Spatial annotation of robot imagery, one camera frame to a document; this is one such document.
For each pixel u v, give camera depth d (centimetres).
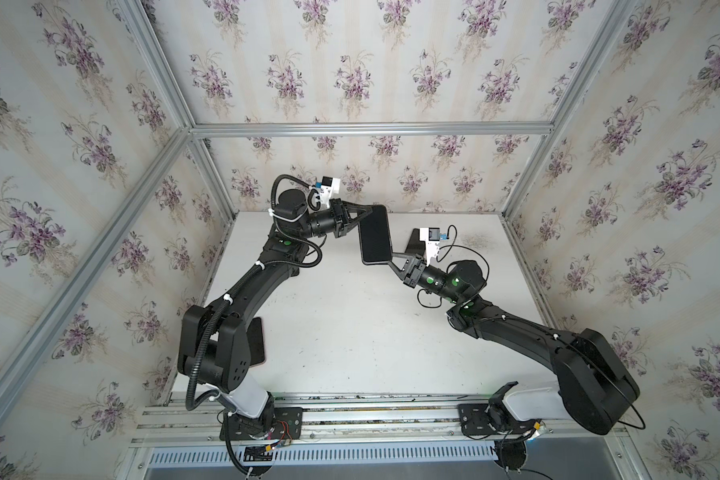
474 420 73
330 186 70
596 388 42
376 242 69
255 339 86
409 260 67
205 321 43
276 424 73
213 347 44
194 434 72
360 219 70
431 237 66
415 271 65
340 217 65
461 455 70
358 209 70
